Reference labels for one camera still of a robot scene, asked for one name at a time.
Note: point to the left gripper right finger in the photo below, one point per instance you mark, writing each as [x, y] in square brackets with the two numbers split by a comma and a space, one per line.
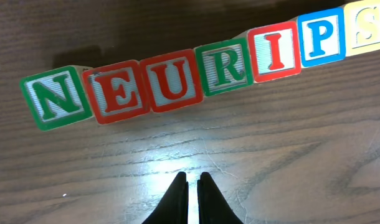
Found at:
[213, 208]

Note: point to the red U block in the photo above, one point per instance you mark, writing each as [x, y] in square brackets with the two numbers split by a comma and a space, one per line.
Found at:
[172, 80]

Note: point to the yellow block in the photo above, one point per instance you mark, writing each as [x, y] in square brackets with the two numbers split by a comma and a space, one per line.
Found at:
[362, 27]

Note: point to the blue P block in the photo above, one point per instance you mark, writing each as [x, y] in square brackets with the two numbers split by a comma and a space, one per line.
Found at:
[322, 37]

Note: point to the green N block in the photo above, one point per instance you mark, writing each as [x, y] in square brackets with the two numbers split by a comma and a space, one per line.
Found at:
[57, 97]

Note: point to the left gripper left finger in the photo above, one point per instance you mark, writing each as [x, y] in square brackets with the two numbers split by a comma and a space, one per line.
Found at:
[173, 206]

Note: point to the green R block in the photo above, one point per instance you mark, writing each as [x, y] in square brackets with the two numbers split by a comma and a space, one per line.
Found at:
[224, 66]

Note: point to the red I block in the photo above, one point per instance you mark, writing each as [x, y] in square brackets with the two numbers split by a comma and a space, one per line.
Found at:
[274, 51]

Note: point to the red E block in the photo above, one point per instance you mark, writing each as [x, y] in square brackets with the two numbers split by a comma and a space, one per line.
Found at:
[116, 92]

